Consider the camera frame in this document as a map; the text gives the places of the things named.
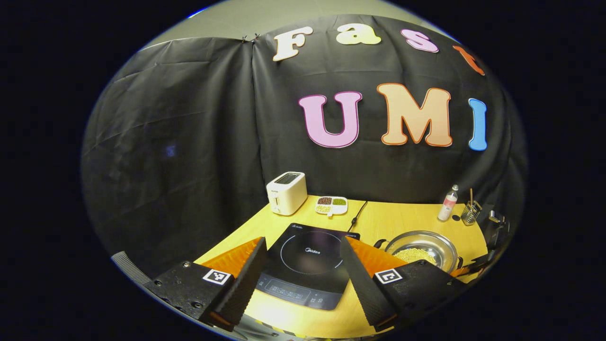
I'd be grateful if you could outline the clear bottle with pink label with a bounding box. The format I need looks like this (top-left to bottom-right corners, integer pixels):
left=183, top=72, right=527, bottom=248
left=437, top=185, right=459, bottom=222

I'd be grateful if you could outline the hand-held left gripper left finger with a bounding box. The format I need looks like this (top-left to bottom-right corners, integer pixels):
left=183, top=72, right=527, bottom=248
left=144, top=237, right=268, bottom=332

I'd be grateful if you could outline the white divided dish with beans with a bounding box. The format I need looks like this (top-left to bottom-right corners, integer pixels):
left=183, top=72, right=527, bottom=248
left=315, top=196, right=348, bottom=217

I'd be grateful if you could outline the grey ribbed strip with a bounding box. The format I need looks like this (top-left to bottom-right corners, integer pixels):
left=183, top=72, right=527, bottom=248
left=111, top=251, right=153, bottom=286

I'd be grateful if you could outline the wire mesh holder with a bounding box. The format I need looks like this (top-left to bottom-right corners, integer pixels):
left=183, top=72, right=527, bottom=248
left=461, top=200, right=482, bottom=225

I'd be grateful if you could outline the black induction cooktop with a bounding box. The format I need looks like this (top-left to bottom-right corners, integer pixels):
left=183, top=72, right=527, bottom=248
left=256, top=223, right=360, bottom=311

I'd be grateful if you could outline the steel pot with black handle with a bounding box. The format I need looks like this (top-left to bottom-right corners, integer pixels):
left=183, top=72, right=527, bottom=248
left=374, top=230, right=463, bottom=274

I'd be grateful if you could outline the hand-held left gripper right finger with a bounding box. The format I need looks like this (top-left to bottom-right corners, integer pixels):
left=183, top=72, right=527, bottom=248
left=339, top=236, right=469, bottom=333

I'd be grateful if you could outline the black backdrop cloth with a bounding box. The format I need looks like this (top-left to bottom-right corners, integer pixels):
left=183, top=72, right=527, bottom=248
left=80, top=14, right=528, bottom=280

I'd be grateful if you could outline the pile of yellow soybeans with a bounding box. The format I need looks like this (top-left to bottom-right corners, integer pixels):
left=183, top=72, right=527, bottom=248
left=394, top=247, right=437, bottom=266

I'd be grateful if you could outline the black power cable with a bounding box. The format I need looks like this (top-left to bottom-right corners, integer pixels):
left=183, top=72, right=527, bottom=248
left=348, top=201, right=368, bottom=233

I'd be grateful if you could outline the white toaster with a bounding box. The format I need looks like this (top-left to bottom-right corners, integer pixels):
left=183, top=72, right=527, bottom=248
left=266, top=171, right=308, bottom=216

